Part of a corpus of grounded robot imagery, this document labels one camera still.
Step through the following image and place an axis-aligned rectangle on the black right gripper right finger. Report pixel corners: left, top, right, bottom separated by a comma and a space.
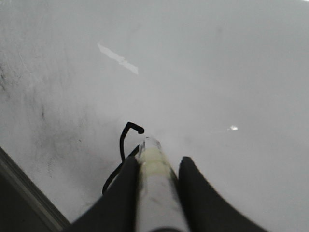
179, 157, 266, 232

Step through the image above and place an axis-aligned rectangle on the white whiteboard marker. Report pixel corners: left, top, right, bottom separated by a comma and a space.
135, 137, 190, 232

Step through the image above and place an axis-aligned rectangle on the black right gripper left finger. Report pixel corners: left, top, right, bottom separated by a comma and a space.
64, 157, 139, 232

